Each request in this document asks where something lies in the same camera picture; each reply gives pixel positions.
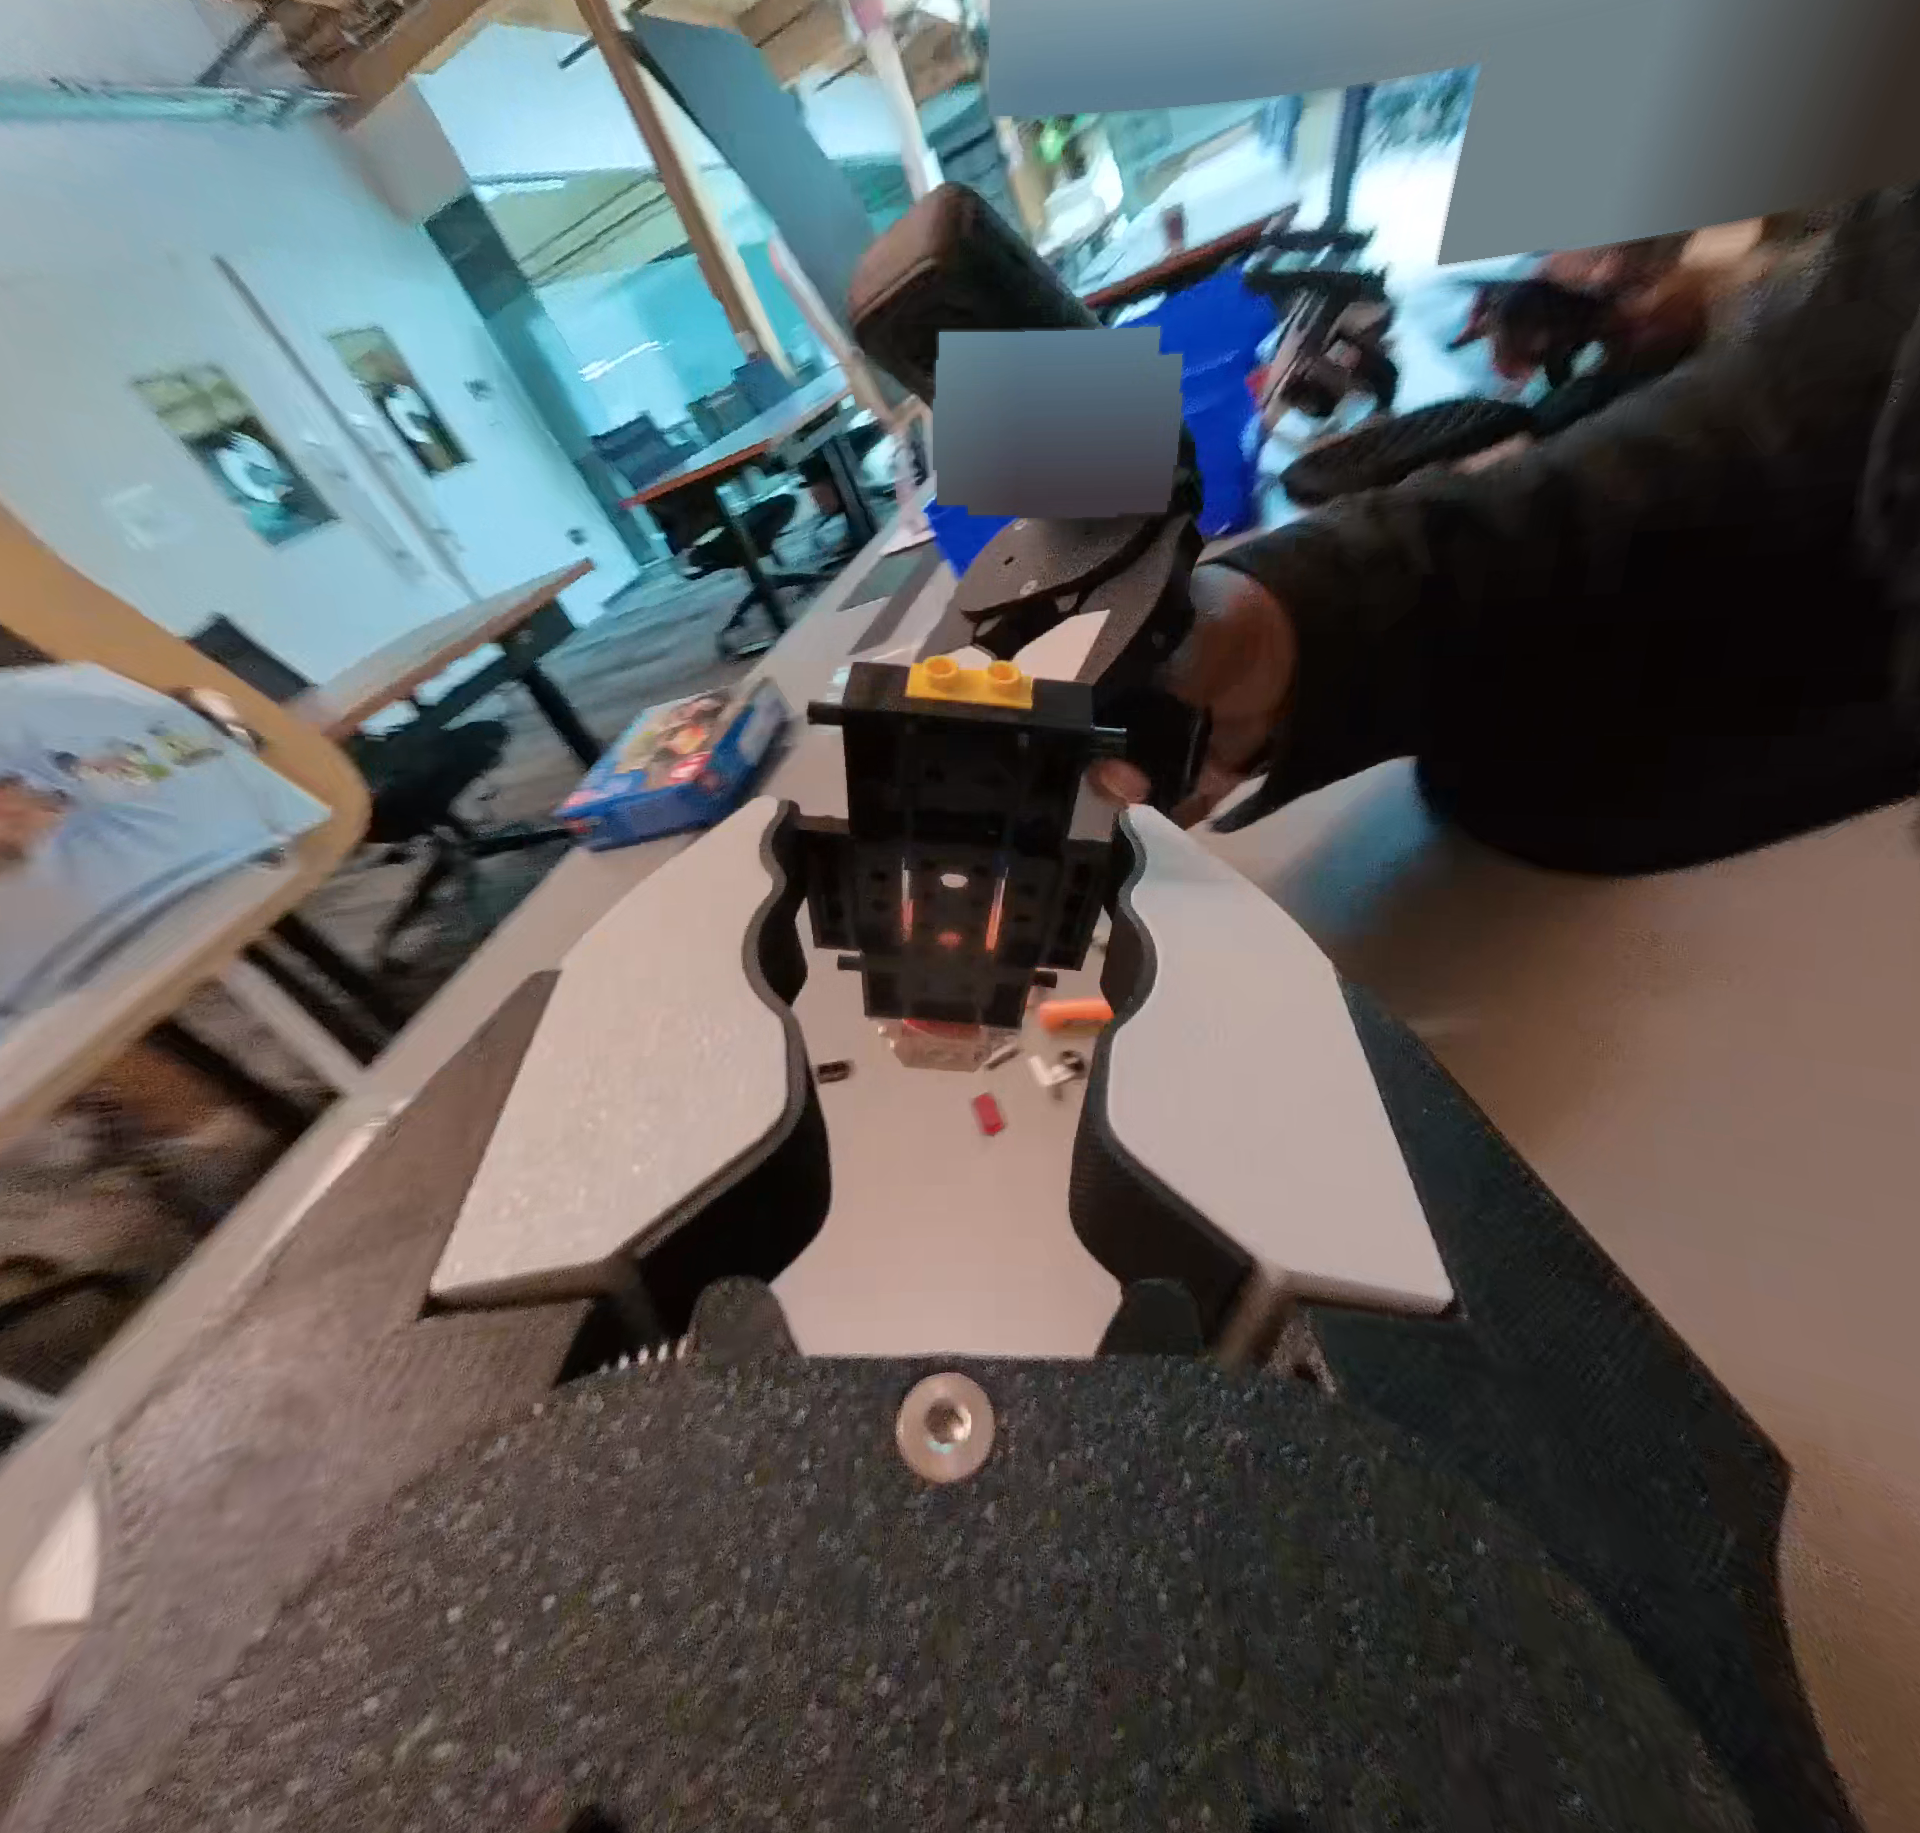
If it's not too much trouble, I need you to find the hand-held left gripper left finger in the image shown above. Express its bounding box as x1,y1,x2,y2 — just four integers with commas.
434,804,829,1327

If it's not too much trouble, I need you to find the blue plastic bin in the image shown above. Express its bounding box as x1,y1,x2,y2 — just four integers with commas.
930,269,1299,575

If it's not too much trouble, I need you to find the orange lego race car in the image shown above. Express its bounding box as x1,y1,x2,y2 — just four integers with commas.
805,650,1135,1071

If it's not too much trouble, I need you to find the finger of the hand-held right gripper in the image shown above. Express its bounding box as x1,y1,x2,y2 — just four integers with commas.
870,590,978,665
1006,612,1118,684

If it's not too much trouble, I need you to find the blue lego box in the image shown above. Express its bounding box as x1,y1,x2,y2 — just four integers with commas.
556,687,797,852

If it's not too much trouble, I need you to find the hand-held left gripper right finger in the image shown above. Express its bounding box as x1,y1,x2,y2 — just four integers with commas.
1071,811,1459,1327

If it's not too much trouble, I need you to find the person's right forearm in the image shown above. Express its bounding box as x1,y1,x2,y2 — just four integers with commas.
1215,185,1920,876

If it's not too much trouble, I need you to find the orange white lego nose piece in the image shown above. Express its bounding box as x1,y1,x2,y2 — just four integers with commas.
1021,995,1118,1092

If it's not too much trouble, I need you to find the person's right hand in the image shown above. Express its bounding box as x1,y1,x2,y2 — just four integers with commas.
1135,559,1307,829

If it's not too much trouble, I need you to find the long wooden desk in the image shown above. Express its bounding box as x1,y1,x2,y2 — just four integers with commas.
631,379,903,650

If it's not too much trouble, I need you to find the black office chair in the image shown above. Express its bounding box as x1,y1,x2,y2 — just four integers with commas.
187,614,513,950

